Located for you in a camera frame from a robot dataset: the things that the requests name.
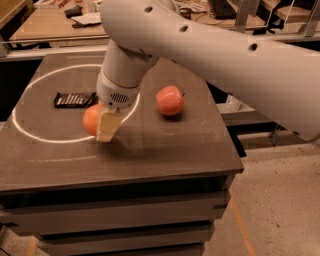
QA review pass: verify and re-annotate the wooden background desk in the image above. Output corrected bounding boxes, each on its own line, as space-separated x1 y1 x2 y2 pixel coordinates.
9 0 268 44

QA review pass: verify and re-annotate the white paper sheet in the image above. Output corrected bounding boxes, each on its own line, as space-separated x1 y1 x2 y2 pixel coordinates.
72 12 101 25

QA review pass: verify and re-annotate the black snack bar wrapper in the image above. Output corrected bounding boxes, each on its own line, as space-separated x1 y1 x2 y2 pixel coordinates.
54 92 96 108

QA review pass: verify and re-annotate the black device on desk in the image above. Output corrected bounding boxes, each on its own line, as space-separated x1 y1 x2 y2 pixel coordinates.
65 5 83 18

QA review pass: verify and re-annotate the clear plastic bottle left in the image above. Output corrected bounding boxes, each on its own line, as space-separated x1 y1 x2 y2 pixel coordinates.
226 95 241 112

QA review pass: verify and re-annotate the black tape roll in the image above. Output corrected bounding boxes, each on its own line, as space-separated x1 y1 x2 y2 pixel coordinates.
179 8 191 20

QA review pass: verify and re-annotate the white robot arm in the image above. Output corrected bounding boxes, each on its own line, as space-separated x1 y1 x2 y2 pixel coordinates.
97 0 320 143

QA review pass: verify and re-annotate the grey metal ledge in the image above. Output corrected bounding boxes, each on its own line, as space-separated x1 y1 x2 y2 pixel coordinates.
217 103 270 126

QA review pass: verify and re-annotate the red apple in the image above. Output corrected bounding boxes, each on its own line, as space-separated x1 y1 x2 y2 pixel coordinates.
156 85 184 116

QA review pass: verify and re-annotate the black keyboard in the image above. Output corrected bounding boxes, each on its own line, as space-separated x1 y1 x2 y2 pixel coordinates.
207 0 237 20

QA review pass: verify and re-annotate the dark stacked table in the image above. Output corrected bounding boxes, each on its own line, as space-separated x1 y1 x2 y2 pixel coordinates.
0 53 243 256

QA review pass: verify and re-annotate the orange fruit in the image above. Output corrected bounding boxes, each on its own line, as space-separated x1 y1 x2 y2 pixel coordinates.
82 104 105 136

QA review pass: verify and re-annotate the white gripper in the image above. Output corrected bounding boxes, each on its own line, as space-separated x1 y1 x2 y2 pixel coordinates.
96 72 140 142

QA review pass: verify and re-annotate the grey metal post right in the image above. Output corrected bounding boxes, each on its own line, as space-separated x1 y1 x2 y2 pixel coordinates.
235 0 250 33

